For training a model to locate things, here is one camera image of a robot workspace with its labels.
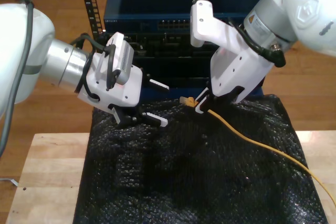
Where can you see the blue rack base panel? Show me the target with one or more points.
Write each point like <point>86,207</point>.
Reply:
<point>170,93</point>

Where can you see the black rack shelf tray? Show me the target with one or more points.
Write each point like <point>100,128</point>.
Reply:
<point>181,72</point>

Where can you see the black rack server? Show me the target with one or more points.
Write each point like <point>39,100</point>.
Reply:
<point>162,45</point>

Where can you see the black textured mat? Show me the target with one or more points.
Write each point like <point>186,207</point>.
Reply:
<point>183,182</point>

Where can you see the black perforated rack post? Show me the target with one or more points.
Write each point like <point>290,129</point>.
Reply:
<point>90,3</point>

